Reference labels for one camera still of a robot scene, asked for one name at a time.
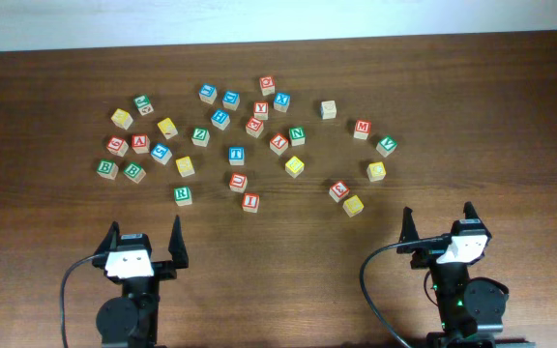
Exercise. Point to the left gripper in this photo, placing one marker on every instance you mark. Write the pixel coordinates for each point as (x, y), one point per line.
(164, 269)

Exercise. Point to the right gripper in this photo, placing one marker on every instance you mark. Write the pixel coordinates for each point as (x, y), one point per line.
(425, 254)

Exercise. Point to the green R block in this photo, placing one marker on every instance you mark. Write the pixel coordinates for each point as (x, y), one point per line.
(182, 196)

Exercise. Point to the yellow S block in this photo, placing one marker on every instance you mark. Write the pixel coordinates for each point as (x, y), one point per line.
(185, 166)

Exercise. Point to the red I block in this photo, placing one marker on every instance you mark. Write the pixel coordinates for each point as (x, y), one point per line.
(251, 202)

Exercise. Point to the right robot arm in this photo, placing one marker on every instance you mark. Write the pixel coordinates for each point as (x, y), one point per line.
(471, 309)

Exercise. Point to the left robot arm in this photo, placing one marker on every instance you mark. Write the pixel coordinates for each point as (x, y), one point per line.
(131, 319)

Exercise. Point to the green b block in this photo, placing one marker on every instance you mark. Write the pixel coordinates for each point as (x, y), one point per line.
(107, 169)
(134, 172)

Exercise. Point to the yellow C block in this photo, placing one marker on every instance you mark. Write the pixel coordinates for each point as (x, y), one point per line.
(376, 171)

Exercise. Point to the green B block far left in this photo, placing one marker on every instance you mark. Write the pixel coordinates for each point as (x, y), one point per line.
(107, 169)

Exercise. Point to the yellow block lower right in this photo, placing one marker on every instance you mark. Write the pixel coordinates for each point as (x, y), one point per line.
(353, 205)

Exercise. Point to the green V block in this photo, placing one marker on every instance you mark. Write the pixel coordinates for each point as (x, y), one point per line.
(386, 146)

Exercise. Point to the red A block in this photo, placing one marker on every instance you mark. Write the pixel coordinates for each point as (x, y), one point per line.
(141, 143)

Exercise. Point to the red 6 block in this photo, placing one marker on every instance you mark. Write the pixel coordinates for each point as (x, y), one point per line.
(117, 146)

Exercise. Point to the red 3 block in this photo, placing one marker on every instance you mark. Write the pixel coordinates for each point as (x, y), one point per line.
(338, 191)

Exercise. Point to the red U block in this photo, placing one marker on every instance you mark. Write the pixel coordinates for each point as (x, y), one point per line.
(238, 182)

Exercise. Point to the yellow block middle left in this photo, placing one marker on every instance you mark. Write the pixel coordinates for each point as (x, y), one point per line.
(167, 128)

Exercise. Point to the red M block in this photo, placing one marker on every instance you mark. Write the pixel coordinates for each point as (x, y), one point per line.
(362, 129)

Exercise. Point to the green Z block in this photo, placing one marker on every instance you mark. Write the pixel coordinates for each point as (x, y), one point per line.
(200, 137)

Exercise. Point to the yellow block upper left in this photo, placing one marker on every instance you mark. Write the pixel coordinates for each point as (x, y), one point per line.
(122, 119)

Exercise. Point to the blue T block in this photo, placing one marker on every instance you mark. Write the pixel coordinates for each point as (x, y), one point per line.
(236, 156)

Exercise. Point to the green J block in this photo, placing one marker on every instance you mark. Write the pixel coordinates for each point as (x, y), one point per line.
(143, 105)

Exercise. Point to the blue H block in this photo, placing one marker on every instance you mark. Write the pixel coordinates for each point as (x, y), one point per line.
(220, 119)

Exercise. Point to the yellow block centre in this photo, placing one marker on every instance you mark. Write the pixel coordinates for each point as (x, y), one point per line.
(294, 167)

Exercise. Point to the plain wooden block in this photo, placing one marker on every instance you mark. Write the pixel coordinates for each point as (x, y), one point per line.
(328, 110)

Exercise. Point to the red E block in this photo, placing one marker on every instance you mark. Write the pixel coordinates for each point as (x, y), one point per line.
(254, 127)

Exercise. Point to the blue L block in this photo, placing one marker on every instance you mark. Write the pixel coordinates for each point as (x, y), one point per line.
(208, 93)

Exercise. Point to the green N block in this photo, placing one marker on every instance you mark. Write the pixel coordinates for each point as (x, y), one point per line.
(297, 136)

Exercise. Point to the red Y block lower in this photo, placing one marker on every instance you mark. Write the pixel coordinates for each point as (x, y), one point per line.
(279, 144)

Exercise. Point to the red y block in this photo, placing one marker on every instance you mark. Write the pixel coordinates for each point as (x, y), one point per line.
(279, 144)
(261, 110)

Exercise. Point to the blue D block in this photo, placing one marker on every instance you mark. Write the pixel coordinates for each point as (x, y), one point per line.
(231, 100)

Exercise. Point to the red Y block upper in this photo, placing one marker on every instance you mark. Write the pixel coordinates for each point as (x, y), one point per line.
(261, 110)

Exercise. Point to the blue X block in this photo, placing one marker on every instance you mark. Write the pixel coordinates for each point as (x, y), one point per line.
(281, 102)

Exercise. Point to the red Q block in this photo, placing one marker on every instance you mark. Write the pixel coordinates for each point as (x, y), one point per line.
(267, 85)

